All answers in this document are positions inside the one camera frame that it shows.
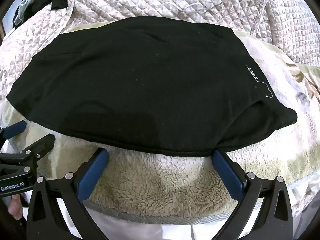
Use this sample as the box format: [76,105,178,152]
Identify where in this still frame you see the dark clothes pile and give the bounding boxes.
[12,0,54,28]

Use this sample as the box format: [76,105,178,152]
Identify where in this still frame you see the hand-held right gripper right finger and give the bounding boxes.
[211,149,294,240]

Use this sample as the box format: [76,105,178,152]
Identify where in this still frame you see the person's left hand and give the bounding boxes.
[7,194,25,220]

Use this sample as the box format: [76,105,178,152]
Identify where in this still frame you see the fleece flower print blanket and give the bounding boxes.
[0,24,320,225]

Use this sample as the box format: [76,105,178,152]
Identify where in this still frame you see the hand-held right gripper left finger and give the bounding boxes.
[26,148,110,240]

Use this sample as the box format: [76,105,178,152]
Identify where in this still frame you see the black pants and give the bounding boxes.
[6,15,298,157]

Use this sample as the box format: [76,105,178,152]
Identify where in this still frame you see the white bed sheet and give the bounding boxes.
[85,209,253,240]

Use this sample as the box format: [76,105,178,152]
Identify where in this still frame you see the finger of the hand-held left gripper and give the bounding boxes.
[0,120,27,143]
[0,133,56,173]

